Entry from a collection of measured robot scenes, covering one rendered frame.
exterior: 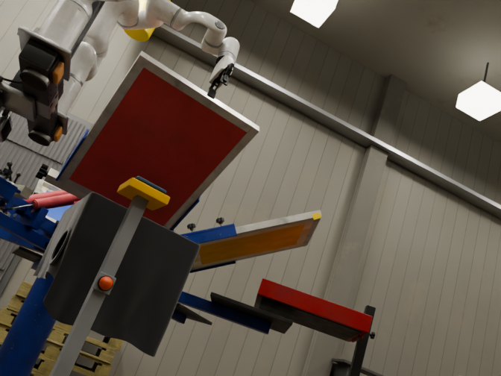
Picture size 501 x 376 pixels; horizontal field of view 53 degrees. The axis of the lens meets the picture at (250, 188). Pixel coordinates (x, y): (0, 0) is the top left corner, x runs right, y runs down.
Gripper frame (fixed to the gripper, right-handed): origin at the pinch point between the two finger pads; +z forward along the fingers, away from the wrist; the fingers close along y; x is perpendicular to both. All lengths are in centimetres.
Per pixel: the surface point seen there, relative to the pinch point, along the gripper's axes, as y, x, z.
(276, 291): -77, 93, 21
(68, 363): -16, -12, 107
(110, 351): -348, 102, -4
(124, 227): -4, -14, 69
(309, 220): -60, 96, -18
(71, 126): -395, -20, -251
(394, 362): -340, 482, -121
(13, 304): -365, 6, -18
